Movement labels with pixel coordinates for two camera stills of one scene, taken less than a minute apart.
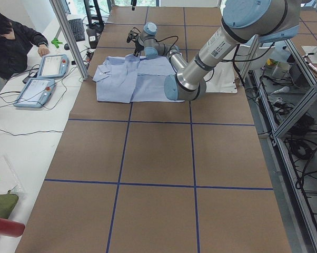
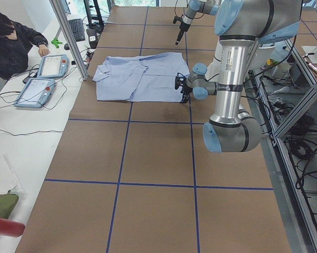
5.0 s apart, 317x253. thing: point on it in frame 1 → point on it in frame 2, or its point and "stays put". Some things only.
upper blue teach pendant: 53,66 stays put
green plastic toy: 56,42 stays put
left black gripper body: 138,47 → 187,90
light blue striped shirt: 133,78 stays put
